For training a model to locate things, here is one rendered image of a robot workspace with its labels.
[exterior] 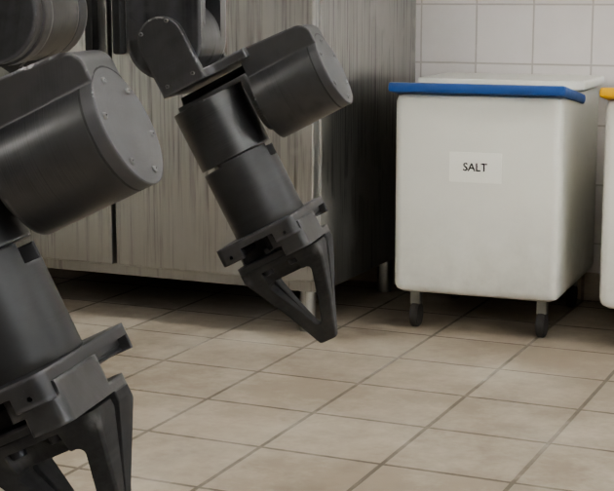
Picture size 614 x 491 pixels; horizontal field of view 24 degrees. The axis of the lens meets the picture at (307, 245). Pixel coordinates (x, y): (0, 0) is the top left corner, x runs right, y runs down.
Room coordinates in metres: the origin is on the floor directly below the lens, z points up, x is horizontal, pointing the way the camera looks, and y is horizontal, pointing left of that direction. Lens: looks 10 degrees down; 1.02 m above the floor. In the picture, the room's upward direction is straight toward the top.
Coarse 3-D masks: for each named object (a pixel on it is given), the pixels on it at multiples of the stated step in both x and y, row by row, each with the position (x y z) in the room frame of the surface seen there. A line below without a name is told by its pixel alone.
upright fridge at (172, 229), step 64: (256, 0) 4.24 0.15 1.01; (320, 0) 4.21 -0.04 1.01; (384, 0) 4.67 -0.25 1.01; (128, 64) 4.43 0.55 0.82; (384, 64) 4.68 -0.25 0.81; (320, 128) 4.21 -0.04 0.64; (384, 128) 4.68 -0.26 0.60; (192, 192) 4.34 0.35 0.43; (320, 192) 4.21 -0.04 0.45; (384, 192) 4.69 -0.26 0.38; (64, 256) 4.53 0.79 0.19; (128, 256) 4.43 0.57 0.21; (192, 256) 4.34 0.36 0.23; (384, 256) 4.69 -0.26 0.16
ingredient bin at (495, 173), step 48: (432, 96) 4.29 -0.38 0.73; (480, 96) 4.23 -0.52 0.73; (528, 96) 4.19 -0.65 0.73; (576, 96) 4.26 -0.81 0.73; (432, 144) 4.28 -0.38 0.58; (480, 144) 4.22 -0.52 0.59; (528, 144) 4.17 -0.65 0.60; (576, 144) 4.33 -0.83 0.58; (432, 192) 4.28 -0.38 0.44; (480, 192) 4.22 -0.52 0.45; (528, 192) 4.17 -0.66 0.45; (576, 192) 4.36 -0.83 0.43; (432, 240) 4.28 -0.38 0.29; (480, 240) 4.22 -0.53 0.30; (528, 240) 4.17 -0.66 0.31; (576, 240) 4.38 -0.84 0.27; (432, 288) 4.28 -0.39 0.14; (480, 288) 4.22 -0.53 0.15; (528, 288) 4.17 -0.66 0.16; (576, 288) 4.66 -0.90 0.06
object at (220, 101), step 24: (240, 72) 1.06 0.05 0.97; (192, 96) 1.07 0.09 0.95; (216, 96) 1.04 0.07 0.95; (240, 96) 1.06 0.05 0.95; (192, 120) 1.05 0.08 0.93; (216, 120) 1.04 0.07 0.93; (240, 120) 1.05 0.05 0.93; (264, 120) 1.05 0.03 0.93; (192, 144) 1.05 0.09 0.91; (216, 144) 1.04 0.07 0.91; (240, 144) 1.04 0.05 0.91; (216, 168) 1.06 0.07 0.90
